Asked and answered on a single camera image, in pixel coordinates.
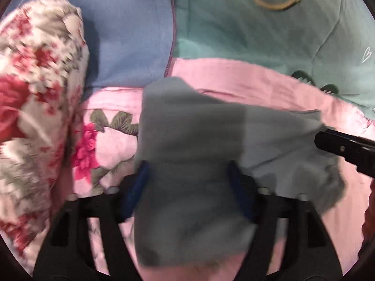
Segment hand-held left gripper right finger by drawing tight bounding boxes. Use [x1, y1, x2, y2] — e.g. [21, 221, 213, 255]
[229, 162, 343, 281]

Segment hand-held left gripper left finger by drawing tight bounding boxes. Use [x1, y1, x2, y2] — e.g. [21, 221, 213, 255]
[32, 162, 150, 281]

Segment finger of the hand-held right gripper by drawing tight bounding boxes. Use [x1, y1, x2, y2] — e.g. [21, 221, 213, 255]
[314, 129, 375, 179]

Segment grey pants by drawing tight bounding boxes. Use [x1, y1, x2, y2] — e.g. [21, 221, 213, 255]
[133, 77, 348, 267]

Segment pink floral bedsheet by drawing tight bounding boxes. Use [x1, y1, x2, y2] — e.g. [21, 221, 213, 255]
[50, 57, 375, 281]

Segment white red floral pillow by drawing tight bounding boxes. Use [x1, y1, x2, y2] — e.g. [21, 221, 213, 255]
[0, 0, 90, 276]

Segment blue cloth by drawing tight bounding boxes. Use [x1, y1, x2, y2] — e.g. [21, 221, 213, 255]
[18, 0, 176, 94]

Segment teal printed blanket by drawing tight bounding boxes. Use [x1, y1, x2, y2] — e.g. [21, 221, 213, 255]
[168, 0, 375, 120]

